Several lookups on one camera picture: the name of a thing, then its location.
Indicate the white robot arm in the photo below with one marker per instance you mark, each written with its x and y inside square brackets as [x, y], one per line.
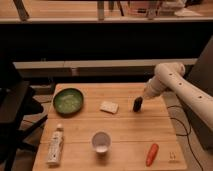
[170, 75]

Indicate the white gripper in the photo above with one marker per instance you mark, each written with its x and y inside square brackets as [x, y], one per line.
[147, 93]

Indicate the orange carrot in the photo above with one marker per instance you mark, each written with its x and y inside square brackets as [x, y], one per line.
[152, 154]

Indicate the white sponge block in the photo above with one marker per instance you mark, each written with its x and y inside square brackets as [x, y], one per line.
[109, 107]

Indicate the white plastic bottle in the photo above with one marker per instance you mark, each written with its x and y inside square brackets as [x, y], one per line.
[55, 146]

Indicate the white cup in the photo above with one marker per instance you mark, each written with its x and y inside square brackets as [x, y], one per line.
[101, 142]

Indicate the green bowl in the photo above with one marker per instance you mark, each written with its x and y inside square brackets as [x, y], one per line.
[68, 101]

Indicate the black eraser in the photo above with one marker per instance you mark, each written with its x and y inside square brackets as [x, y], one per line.
[137, 104]

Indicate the black office chair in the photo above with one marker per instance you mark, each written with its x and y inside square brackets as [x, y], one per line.
[16, 101]

